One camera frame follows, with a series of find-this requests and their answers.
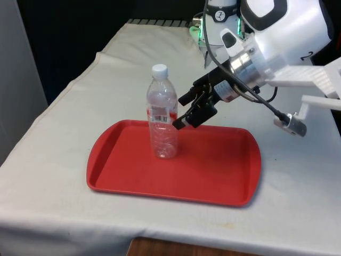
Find red tray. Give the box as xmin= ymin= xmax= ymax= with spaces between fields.
xmin=86 ymin=119 xmax=263 ymax=208

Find pale grey panel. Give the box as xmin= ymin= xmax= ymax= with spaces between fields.
xmin=0 ymin=0 xmax=49 ymax=166

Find black cable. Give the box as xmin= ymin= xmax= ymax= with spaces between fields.
xmin=202 ymin=0 xmax=290 ymax=121

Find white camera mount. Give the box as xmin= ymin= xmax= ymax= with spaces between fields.
xmin=262 ymin=57 xmax=341 ymax=119

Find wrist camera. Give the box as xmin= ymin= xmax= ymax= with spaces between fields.
xmin=273 ymin=111 xmax=307 ymax=137

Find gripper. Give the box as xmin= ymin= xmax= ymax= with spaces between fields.
xmin=172 ymin=61 xmax=245 ymax=131

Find clear plastic bottle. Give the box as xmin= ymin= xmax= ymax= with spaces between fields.
xmin=145 ymin=63 xmax=180 ymax=160

